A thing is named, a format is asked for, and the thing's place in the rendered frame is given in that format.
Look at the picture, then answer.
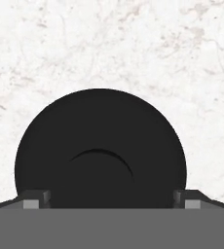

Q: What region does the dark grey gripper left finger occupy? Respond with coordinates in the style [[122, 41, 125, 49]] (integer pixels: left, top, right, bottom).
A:
[[0, 189, 52, 210]]

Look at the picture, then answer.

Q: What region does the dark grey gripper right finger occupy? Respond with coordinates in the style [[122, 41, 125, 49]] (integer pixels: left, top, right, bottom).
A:
[[172, 189, 224, 210]]

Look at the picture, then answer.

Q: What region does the black round blender lid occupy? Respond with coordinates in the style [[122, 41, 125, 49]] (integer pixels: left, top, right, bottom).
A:
[[14, 88, 187, 209]]

